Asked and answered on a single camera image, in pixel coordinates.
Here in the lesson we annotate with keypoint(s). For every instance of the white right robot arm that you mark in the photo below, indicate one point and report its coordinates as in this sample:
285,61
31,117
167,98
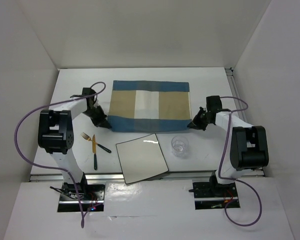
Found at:
245,148

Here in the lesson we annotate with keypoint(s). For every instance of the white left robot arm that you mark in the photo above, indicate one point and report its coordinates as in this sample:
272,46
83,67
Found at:
56,135

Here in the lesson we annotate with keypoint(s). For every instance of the aluminium front rail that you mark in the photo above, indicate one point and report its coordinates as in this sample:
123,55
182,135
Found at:
119,176

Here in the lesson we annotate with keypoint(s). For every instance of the white square plate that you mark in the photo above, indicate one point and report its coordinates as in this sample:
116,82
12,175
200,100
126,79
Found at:
141,159

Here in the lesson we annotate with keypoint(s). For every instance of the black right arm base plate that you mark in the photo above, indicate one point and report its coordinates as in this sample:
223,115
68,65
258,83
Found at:
207,197

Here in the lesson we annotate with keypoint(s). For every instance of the gold knife green handle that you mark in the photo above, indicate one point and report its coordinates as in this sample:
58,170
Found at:
94,145

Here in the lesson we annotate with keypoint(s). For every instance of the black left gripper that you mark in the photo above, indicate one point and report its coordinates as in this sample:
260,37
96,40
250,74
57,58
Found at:
97,122

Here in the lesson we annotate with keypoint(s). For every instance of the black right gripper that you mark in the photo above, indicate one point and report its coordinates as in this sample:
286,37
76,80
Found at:
195,122

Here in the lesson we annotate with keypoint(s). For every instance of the gold fork green handle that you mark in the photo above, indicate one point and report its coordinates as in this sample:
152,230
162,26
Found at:
89,139

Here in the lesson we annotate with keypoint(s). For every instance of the clear plastic cup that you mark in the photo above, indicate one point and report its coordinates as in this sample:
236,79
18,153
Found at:
180,146

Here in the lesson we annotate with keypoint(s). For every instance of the blue beige striped placemat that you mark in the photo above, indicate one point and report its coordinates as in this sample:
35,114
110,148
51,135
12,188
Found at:
144,106

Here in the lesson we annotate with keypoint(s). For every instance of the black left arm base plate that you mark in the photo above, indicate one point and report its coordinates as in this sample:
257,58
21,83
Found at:
92,200

